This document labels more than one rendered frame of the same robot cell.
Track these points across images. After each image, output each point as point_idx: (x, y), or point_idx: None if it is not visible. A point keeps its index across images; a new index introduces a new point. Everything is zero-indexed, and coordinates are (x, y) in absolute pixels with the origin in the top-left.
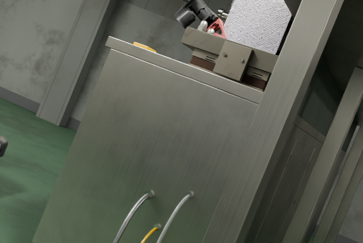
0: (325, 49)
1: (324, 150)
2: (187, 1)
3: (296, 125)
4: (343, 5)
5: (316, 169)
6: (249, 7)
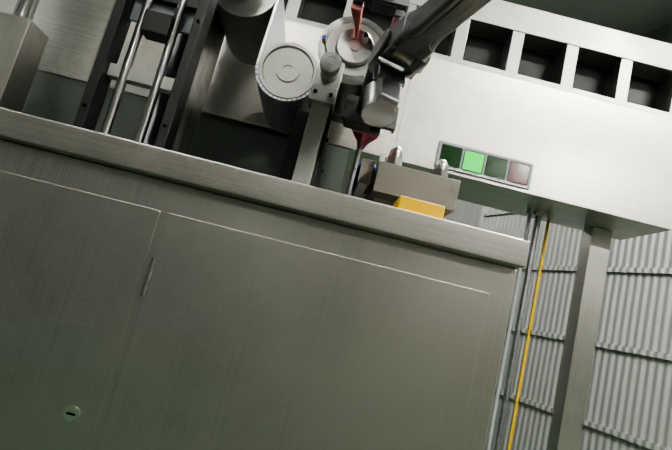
0: (349, 155)
1: None
2: (392, 62)
3: None
4: (515, 207)
5: None
6: None
